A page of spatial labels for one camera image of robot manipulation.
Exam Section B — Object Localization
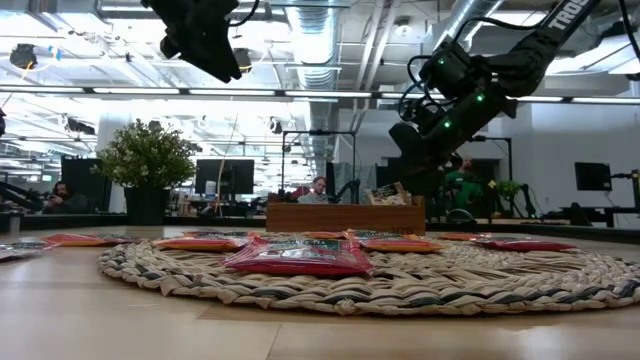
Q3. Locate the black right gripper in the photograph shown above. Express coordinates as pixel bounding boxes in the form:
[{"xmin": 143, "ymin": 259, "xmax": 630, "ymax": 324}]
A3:
[{"xmin": 389, "ymin": 64, "xmax": 519, "ymax": 197}]

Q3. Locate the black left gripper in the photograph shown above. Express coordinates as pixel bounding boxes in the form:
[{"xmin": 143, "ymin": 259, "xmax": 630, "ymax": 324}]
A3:
[{"xmin": 141, "ymin": 0, "xmax": 245, "ymax": 84}]

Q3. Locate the beige vanilla tea packet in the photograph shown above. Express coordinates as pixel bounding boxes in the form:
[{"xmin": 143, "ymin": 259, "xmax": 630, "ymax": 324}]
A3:
[{"xmin": 366, "ymin": 181, "xmax": 413, "ymax": 207}]

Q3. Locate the red strawberry tea packet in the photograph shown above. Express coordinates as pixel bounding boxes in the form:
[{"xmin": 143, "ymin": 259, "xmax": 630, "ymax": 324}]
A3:
[
  {"xmin": 0, "ymin": 241, "xmax": 57, "ymax": 263},
  {"xmin": 473, "ymin": 236, "xmax": 577, "ymax": 253},
  {"xmin": 221, "ymin": 237, "xmax": 375, "ymax": 278}
]

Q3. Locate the black room divider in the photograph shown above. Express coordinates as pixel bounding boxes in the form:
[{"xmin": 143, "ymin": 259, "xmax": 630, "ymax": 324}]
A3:
[{"xmin": 375, "ymin": 158, "xmax": 401, "ymax": 201}]

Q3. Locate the person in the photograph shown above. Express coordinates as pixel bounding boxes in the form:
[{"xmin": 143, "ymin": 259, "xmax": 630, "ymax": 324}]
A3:
[
  {"xmin": 297, "ymin": 175, "xmax": 331, "ymax": 205},
  {"xmin": 444, "ymin": 157, "xmax": 484, "ymax": 214},
  {"xmin": 42, "ymin": 180, "xmax": 91, "ymax": 216}
]

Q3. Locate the grey dome object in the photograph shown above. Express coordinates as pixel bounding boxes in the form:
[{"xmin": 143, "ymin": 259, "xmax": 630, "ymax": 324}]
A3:
[{"xmin": 446, "ymin": 208, "xmax": 476, "ymax": 225}]

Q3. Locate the long ceiling light strip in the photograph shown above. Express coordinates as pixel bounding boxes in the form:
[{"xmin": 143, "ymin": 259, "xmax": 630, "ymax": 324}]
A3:
[{"xmin": 0, "ymin": 85, "xmax": 640, "ymax": 105}]

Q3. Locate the small green plant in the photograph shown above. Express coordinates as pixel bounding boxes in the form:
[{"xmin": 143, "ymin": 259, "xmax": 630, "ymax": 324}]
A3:
[{"xmin": 494, "ymin": 179, "xmax": 522, "ymax": 211}]

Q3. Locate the wooden compartment box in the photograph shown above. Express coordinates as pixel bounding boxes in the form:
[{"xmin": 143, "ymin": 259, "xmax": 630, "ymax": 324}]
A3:
[{"xmin": 264, "ymin": 193, "xmax": 427, "ymax": 236}]

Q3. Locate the green potted plant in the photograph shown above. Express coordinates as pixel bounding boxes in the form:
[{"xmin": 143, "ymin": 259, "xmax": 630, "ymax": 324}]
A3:
[{"xmin": 91, "ymin": 118, "xmax": 197, "ymax": 226}]

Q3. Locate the round woven placemat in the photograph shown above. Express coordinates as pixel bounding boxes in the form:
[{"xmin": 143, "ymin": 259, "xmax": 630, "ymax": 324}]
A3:
[{"xmin": 96, "ymin": 230, "xmax": 640, "ymax": 317}]

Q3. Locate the black computer monitor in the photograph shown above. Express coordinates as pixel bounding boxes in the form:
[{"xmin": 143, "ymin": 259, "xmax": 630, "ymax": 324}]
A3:
[{"xmin": 194, "ymin": 158, "xmax": 256, "ymax": 196}]

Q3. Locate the black partition panel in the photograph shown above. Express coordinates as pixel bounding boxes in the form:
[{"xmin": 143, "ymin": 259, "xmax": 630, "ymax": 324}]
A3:
[{"xmin": 60, "ymin": 157, "xmax": 114, "ymax": 214}]

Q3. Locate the black background desk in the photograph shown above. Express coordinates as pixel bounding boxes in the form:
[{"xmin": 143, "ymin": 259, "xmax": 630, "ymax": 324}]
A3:
[{"xmin": 559, "ymin": 202, "xmax": 640, "ymax": 229}]

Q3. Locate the thin black frame stand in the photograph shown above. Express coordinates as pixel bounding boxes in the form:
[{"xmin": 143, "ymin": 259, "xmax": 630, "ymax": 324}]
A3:
[
  {"xmin": 280, "ymin": 129, "xmax": 358, "ymax": 196},
  {"xmin": 469, "ymin": 134, "xmax": 514, "ymax": 184}
]

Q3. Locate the silver ceiling duct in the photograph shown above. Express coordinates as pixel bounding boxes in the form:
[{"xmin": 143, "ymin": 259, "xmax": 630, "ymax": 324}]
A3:
[
  {"xmin": 434, "ymin": 0, "xmax": 506, "ymax": 46},
  {"xmin": 287, "ymin": 0, "xmax": 346, "ymax": 176}
]

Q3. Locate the black wall monitor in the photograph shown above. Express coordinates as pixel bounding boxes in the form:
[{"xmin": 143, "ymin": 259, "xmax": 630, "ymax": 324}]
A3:
[{"xmin": 573, "ymin": 161, "xmax": 614, "ymax": 193}]

